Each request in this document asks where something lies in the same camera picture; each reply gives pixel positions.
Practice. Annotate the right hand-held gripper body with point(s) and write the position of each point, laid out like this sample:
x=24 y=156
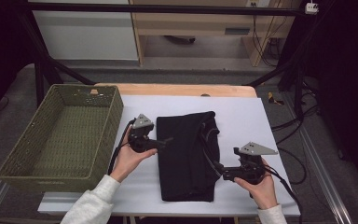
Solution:
x=251 y=158

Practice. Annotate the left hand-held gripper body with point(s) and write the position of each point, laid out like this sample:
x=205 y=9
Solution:
x=140 y=137

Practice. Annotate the black knit vest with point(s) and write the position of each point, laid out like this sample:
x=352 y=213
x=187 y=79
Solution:
x=180 y=155

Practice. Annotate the green woven basket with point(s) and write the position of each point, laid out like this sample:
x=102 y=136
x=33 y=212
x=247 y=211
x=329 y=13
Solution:
x=62 y=140

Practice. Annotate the person's left hand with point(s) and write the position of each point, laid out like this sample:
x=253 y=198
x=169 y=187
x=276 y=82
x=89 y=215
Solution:
x=129 y=161

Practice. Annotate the person's right hand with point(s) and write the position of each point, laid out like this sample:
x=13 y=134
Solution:
x=262 y=193

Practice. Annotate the white table sheet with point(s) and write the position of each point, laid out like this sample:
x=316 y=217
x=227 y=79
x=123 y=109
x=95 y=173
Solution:
x=245 y=118

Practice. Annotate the yellow black tape piece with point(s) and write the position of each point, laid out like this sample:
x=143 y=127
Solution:
x=274 y=99

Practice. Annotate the dark object under desk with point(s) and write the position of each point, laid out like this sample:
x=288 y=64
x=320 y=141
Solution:
x=180 y=39

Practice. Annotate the white cabinet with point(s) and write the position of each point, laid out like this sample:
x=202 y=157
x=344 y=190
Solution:
x=87 y=37

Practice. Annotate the light wooden desk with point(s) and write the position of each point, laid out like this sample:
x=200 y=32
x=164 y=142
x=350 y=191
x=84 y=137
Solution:
x=192 y=21

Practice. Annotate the black metal frame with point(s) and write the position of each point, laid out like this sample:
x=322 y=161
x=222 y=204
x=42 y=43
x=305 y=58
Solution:
x=167 y=8

